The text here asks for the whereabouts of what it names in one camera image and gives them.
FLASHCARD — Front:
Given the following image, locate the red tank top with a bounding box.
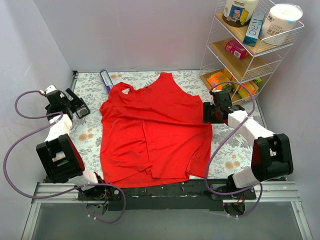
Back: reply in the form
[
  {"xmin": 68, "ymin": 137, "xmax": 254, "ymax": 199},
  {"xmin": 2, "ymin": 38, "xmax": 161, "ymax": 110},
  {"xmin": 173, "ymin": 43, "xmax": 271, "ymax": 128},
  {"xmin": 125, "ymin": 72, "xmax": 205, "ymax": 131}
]
[{"xmin": 99, "ymin": 71, "xmax": 214, "ymax": 189}]

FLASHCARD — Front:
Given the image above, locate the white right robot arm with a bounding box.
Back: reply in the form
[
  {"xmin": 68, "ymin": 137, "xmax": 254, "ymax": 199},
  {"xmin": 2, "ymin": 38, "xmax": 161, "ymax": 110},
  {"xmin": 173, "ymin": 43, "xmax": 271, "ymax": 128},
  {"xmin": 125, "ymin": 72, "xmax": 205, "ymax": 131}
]
[{"xmin": 203, "ymin": 90, "xmax": 294, "ymax": 199}]

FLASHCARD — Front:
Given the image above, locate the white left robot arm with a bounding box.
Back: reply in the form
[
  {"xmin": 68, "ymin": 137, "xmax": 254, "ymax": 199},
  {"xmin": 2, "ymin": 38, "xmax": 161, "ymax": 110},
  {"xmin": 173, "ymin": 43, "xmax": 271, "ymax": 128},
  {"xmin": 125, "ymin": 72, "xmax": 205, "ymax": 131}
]
[{"xmin": 36, "ymin": 85, "xmax": 107, "ymax": 200}]

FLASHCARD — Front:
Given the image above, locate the black brooch box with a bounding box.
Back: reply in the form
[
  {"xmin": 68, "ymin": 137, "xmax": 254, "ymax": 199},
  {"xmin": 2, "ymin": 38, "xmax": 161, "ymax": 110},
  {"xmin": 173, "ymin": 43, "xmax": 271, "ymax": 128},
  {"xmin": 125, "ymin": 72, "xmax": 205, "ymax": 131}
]
[{"xmin": 75, "ymin": 105, "xmax": 91, "ymax": 119}]

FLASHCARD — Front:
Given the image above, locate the orange box on shelf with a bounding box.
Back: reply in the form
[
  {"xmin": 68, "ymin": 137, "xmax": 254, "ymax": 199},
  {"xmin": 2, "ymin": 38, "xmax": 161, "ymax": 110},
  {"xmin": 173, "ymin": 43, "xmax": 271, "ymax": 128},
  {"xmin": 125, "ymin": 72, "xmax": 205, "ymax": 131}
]
[{"xmin": 237, "ymin": 80, "xmax": 259, "ymax": 99}]

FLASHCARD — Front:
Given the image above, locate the orange green snack box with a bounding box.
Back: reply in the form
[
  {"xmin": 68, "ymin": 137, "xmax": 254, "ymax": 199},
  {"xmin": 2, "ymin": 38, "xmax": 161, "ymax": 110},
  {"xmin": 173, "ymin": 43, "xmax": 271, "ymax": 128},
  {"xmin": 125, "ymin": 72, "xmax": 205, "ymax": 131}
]
[{"xmin": 207, "ymin": 71, "xmax": 233, "ymax": 93}]

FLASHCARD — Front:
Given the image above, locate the purple rectangular box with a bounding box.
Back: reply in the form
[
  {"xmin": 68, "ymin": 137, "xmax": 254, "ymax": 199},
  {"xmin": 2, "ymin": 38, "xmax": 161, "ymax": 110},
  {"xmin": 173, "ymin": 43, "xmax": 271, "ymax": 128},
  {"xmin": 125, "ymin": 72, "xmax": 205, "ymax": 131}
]
[{"xmin": 99, "ymin": 69, "xmax": 114, "ymax": 94}]

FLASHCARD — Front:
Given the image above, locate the floral patterned table mat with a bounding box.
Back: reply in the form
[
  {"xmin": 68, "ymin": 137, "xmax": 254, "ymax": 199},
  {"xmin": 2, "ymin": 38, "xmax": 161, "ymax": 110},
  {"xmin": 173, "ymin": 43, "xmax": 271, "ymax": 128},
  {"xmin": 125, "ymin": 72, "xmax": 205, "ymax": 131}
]
[{"xmin": 51, "ymin": 69, "xmax": 266, "ymax": 180}]

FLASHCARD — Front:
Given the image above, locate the pink tissue box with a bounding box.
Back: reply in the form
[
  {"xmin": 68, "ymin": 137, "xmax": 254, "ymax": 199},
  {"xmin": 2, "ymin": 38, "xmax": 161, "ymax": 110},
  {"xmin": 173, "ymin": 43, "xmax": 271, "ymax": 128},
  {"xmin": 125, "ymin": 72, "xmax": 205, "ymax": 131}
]
[{"xmin": 224, "ymin": 38, "xmax": 247, "ymax": 60}]

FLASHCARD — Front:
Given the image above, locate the blue toothpaste box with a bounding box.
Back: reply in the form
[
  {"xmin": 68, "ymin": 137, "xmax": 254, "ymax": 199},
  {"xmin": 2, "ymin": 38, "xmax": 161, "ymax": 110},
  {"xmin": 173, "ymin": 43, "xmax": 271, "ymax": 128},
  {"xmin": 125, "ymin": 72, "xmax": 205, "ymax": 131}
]
[{"xmin": 243, "ymin": 11, "xmax": 265, "ymax": 47}]

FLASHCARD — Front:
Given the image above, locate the cartoon toilet paper pack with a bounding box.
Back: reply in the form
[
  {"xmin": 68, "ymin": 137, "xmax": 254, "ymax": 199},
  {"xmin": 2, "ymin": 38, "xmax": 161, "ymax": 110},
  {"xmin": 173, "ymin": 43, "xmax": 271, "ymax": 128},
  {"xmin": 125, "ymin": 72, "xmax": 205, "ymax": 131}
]
[{"xmin": 222, "ymin": 0, "xmax": 259, "ymax": 28}]

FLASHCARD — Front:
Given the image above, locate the white toilet paper roll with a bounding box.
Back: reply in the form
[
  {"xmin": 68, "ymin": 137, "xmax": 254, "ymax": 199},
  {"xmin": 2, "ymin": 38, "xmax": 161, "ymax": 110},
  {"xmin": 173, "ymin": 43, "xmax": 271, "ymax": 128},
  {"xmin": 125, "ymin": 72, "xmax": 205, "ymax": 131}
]
[{"xmin": 259, "ymin": 3, "xmax": 303, "ymax": 46}]

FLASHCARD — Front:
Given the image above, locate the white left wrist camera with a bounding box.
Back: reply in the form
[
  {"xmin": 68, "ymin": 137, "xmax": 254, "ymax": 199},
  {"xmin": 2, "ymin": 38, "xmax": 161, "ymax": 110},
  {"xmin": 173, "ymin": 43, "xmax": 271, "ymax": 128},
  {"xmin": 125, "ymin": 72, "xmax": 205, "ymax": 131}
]
[{"xmin": 39, "ymin": 85, "xmax": 57, "ymax": 96}]

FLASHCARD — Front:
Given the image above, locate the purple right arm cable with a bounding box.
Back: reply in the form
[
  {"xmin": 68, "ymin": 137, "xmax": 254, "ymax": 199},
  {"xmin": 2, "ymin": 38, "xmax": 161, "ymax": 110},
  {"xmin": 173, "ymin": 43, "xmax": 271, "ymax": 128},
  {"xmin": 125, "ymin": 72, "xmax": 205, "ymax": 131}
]
[{"xmin": 203, "ymin": 80, "xmax": 263, "ymax": 218}]

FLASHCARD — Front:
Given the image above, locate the white wire shelf rack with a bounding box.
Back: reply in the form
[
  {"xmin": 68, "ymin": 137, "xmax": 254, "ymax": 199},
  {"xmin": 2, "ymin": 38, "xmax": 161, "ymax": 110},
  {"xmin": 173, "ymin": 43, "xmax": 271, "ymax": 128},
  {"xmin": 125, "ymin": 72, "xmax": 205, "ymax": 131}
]
[{"xmin": 199, "ymin": 0, "xmax": 304, "ymax": 104}]

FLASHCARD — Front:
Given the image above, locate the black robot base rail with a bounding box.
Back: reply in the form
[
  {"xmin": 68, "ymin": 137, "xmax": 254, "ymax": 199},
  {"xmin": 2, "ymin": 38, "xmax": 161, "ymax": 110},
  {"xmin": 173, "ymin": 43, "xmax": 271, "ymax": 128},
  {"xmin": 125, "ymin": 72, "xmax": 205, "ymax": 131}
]
[{"xmin": 77, "ymin": 179, "xmax": 256, "ymax": 211}]

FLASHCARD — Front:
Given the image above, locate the aluminium frame rail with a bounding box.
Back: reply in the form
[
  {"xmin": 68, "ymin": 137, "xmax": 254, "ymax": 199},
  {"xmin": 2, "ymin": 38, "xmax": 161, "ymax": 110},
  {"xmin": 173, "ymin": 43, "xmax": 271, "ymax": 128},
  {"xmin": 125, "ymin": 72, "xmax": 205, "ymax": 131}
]
[{"xmin": 22, "ymin": 181, "xmax": 312, "ymax": 240}]

